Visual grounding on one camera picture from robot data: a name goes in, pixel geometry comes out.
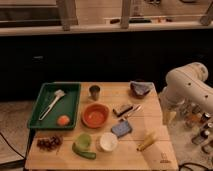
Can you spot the green cup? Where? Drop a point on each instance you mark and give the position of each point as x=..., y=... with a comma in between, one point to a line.
x=83, y=142

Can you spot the dark bowl with blue cloth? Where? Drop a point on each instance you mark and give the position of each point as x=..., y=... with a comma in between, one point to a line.
x=140, y=89

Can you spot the metal spoon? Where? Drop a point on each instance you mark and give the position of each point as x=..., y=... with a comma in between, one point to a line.
x=138, y=107

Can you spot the green cucumber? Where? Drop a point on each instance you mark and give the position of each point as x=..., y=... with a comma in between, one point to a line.
x=84, y=154

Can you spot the metal cup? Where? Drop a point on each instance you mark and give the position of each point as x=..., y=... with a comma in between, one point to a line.
x=94, y=92

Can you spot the white dish brush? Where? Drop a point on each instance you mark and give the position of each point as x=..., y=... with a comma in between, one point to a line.
x=58, y=95

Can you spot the blue sponge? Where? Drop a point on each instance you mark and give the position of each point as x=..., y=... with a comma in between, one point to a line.
x=121, y=129

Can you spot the red bowl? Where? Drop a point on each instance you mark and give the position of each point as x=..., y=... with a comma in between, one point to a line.
x=95, y=115

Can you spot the orange fruit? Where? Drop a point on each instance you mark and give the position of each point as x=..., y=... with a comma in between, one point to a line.
x=63, y=120

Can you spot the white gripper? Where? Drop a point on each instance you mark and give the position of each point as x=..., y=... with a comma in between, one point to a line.
x=169, y=110

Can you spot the purple grapes bunch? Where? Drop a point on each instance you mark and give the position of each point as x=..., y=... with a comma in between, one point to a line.
x=50, y=143

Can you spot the green plastic tray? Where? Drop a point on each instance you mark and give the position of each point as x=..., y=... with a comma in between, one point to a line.
x=67, y=105

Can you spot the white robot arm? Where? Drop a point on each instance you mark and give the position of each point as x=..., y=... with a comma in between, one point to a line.
x=186, y=83

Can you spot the yellow banana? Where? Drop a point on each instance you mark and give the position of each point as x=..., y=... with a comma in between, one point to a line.
x=148, y=141

